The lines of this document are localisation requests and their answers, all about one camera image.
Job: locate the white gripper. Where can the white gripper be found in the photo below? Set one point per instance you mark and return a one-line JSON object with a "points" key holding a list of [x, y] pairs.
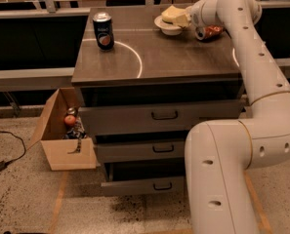
{"points": [[196, 14]]}

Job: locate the yellow sponge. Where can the yellow sponge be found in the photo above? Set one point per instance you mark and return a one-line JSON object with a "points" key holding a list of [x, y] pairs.
{"points": [[176, 16]]}

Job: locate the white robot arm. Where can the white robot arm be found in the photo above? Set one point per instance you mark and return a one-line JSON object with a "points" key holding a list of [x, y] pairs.
{"points": [[218, 152]]}

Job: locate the white paper bowl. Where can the white paper bowl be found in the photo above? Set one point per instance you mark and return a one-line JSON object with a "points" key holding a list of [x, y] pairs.
{"points": [[171, 26]]}

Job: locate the crushed orange soda can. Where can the crushed orange soda can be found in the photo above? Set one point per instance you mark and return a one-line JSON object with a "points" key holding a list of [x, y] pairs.
{"points": [[208, 32]]}

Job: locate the grey drawer cabinet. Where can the grey drawer cabinet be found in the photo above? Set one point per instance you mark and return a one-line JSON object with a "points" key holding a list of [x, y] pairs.
{"points": [[146, 66]]}

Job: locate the dark blue soda can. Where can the dark blue soda can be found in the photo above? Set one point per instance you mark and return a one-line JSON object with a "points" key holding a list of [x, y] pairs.
{"points": [[102, 24]]}

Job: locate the top grey drawer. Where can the top grey drawer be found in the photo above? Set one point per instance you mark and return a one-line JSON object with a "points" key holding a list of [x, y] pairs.
{"points": [[151, 118]]}

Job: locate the grey drawer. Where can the grey drawer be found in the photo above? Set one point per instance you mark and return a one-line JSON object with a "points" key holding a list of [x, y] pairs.
{"points": [[151, 118], [138, 147], [144, 177]]}

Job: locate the middle grey drawer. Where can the middle grey drawer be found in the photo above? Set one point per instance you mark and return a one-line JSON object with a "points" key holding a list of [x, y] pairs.
{"points": [[138, 147]]}

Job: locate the small can in box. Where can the small can in box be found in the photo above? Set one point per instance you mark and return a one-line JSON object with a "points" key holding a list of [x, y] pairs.
{"points": [[71, 111]]}

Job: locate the red apple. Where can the red apple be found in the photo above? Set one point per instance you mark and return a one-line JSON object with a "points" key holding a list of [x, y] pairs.
{"points": [[70, 120]]}

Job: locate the bottom grey drawer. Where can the bottom grey drawer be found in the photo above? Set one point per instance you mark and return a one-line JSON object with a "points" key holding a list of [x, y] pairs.
{"points": [[144, 177]]}

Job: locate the blue snack bag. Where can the blue snack bag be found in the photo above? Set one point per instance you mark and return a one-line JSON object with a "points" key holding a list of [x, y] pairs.
{"points": [[76, 131]]}

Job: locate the cardboard box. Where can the cardboard box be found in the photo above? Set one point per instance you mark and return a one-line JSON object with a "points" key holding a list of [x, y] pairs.
{"points": [[62, 154]]}

